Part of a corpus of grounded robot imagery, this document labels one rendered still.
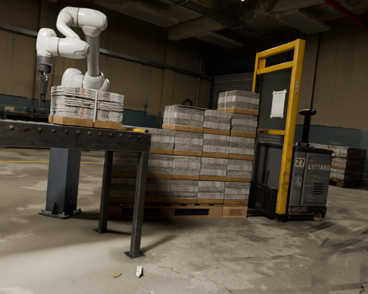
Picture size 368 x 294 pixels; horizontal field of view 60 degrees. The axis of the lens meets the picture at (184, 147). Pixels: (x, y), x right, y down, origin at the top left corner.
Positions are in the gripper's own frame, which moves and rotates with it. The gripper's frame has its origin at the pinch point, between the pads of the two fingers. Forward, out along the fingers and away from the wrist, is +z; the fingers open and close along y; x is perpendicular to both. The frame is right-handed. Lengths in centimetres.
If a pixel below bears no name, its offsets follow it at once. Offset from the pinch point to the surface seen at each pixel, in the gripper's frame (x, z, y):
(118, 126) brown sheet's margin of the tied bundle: -43.7, 10.8, -14.4
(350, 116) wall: -779, -67, 169
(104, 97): -32.0, -5.9, -14.5
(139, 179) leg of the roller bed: -55, 44, -27
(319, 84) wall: -779, -155, 262
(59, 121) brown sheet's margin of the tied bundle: -8.2, 11.1, -8.2
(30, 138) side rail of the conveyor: 11.3, 21.0, -28.3
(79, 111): -17.9, 4.4, -13.5
